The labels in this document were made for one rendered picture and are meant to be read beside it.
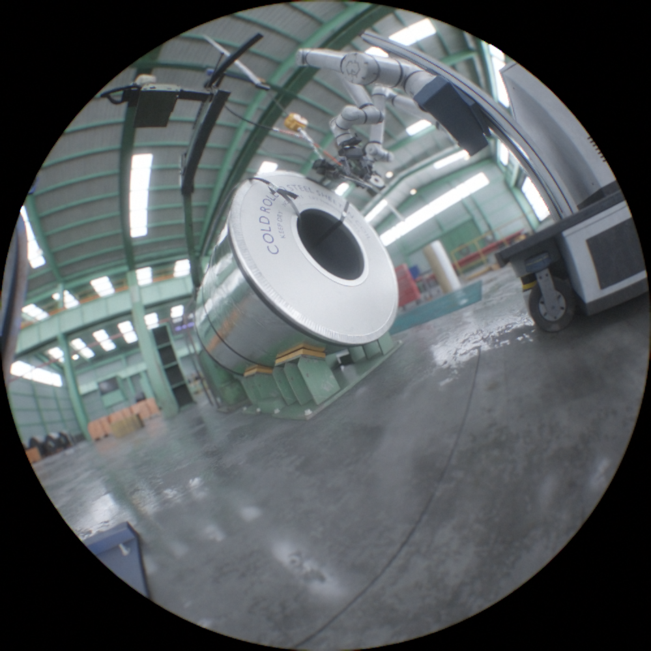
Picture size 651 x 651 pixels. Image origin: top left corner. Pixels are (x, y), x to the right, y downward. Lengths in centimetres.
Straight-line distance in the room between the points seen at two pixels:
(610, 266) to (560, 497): 58
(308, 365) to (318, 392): 14
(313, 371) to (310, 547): 82
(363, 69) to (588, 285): 97
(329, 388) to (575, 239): 115
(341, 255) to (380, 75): 116
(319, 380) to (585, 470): 103
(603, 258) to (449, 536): 71
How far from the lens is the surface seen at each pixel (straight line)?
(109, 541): 81
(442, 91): 94
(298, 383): 116
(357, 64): 98
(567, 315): 83
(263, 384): 158
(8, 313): 57
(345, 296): 106
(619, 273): 78
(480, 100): 105
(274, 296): 81
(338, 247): 154
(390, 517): 40
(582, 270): 73
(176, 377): 706
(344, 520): 43
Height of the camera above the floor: 31
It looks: 2 degrees up
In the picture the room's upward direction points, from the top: 24 degrees counter-clockwise
